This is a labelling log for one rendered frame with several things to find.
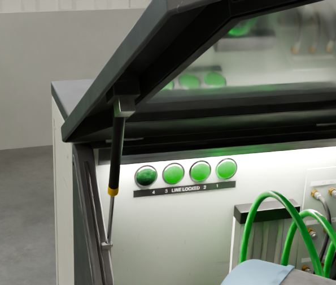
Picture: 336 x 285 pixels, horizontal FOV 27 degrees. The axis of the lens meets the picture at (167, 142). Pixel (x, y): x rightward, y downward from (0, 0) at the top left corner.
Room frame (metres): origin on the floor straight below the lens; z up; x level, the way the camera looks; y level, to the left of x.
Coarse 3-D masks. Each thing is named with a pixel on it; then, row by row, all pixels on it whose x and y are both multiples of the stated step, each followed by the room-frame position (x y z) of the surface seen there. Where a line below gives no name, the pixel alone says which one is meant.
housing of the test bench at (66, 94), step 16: (64, 80) 1.62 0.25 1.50; (80, 80) 1.62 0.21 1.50; (64, 96) 1.50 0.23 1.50; (80, 96) 1.50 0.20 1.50; (64, 112) 1.41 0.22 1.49; (256, 128) 1.47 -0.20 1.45; (64, 144) 1.43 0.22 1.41; (64, 160) 1.43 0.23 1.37; (64, 176) 1.44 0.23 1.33; (64, 192) 1.44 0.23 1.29; (64, 208) 1.45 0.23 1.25; (64, 224) 1.45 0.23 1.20; (64, 240) 1.46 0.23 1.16; (64, 256) 1.46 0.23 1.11; (64, 272) 1.47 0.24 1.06
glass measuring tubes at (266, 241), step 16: (240, 208) 1.39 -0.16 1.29; (272, 208) 1.40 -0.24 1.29; (240, 224) 1.41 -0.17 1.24; (256, 224) 1.40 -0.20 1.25; (272, 224) 1.41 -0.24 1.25; (288, 224) 1.42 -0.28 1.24; (240, 240) 1.39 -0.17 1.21; (256, 240) 1.40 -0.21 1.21; (272, 240) 1.41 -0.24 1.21; (256, 256) 1.40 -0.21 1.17; (272, 256) 1.41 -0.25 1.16
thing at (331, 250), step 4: (332, 244) 1.29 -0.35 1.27; (332, 248) 1.29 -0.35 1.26; (328, 252) 1.30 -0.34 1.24; (332, 252) 1.29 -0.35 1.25; (328, 256) 1.30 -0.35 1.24; (332, 256) 1.29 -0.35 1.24; (328, 260) 1.30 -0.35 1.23; (332, 260) 1.30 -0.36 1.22; (328, 264) 1.30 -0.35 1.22; (324, 268) 1.30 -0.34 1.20; (328, 268) 1.30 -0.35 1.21; (324, 272) 1.30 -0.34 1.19; (328, 272) 1.30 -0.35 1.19; (328, 276) 1.30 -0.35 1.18
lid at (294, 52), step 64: (192, 0) 0.66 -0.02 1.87; (256, 0) 0.70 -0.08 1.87; (320, 0) 0.68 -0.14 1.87; (128, 64) 0.82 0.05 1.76; (192, 64) 0.92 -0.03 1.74; (256, 64) 0.97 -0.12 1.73; (320, 64) 1.02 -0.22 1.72; (64, 128) 1.29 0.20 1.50; (128, 128) 1.25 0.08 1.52; (192, 128) 1.35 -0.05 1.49
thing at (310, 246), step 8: (264, 192) 1.25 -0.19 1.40; (272, 192) 1.22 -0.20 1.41; (256, 200) 1.28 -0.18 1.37; (280, 200) 1.18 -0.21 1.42; (288, 200) 1.17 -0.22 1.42; (256, 208) 1.29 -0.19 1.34; (288, 208) 1.15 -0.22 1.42; (248, 216) 1.31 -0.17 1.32; (296, 216) 1.13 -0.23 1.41; (248, 224) 1.31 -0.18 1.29; (296, 224) 1.12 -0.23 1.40; (304, 224) 1.11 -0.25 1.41; (248, 232) 1.32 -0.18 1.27; (304, 232) 1.09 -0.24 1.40; (304, 240) 1.08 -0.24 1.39; (312, 248) 1.07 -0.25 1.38; (240, 256) 1.33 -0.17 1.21; (312, 256) 1.06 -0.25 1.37; (312, 264) 1.05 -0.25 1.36; (320, 264) 1.04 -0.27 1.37; (320, 272) 1.03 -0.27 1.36
